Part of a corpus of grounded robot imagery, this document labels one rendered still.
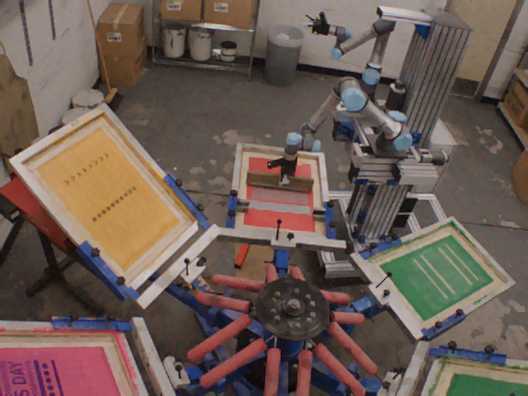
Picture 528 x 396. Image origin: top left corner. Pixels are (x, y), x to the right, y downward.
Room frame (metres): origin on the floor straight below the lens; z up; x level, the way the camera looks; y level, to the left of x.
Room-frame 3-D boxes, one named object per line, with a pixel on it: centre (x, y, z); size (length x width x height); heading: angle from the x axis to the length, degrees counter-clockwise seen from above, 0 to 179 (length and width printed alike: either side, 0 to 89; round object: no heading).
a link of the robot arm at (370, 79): (2.84, -0.53, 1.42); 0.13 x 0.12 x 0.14; 169
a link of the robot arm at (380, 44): (2.97, -0.55, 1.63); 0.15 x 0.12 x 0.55; 169
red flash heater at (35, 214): (1.61, 1.12, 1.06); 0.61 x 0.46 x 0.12; 66
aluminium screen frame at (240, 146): (2.08, -0.06, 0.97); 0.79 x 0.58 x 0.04; 6
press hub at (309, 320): (1.03, -0.18, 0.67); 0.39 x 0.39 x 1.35
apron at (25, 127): (2.42, 1.94, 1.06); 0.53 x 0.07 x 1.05; 6
